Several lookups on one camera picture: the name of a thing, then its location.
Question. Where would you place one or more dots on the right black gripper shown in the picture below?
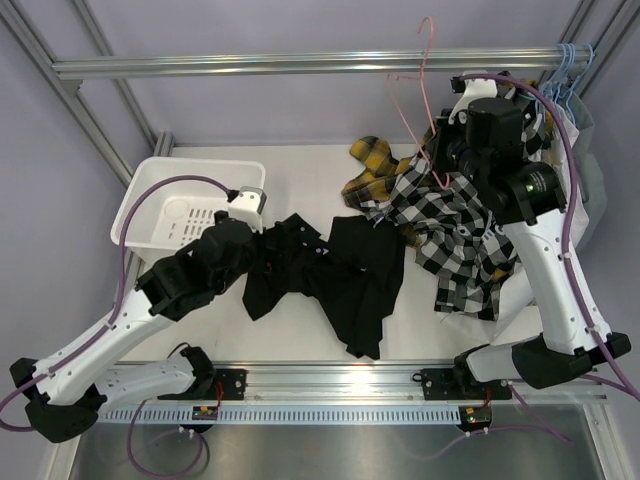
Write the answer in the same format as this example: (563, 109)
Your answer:
(445, 131)

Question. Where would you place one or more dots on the pink wire hanger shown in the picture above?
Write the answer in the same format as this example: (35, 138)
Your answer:
(426, 30)

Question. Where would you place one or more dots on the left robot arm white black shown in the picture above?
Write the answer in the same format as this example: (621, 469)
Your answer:
(68, 391)

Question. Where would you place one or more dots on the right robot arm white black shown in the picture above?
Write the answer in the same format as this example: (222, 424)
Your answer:
(527, 200)

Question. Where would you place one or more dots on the yellow black plaid shirt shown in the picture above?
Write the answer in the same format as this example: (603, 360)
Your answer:
(376, 181)

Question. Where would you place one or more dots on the black white checkered shirt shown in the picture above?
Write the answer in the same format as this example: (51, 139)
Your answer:
(476, 266)

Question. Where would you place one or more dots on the white plastic bin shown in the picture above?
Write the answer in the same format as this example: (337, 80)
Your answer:
(177, 213)

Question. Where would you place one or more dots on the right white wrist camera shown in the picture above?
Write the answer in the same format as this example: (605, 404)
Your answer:
(470, 90)

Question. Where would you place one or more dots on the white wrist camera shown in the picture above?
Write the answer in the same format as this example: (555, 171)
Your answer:
(246, 205)
(470, 90)

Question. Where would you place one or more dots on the aluminium hanging rail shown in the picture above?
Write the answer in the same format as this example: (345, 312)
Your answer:
(346, 62)

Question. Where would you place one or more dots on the light blue wire hangers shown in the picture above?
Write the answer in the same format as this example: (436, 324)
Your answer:
(563, 81)

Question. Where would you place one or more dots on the right aluminium frame post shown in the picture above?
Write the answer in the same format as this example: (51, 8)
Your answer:
(607, 26)

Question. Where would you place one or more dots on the aluminium frame post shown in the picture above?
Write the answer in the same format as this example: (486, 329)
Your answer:
(607, 26)
(32, 42)

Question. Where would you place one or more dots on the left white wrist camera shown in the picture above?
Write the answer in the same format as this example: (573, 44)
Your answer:
(246, 205)

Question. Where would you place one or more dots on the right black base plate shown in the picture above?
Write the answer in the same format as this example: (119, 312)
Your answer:
(442, 384)

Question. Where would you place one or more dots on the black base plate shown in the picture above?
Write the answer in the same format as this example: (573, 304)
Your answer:
(442, 384)
(229, 384)

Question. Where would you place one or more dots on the left aluminium frame post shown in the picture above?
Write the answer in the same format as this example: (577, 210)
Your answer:
(32, 42)

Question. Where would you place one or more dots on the white slotted cable duct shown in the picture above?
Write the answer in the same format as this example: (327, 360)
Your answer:
(237, 414)

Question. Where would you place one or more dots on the aluminium front rail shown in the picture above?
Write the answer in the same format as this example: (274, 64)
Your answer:
(332, 383)

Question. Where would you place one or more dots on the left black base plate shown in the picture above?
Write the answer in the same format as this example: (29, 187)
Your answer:
(229, 384)

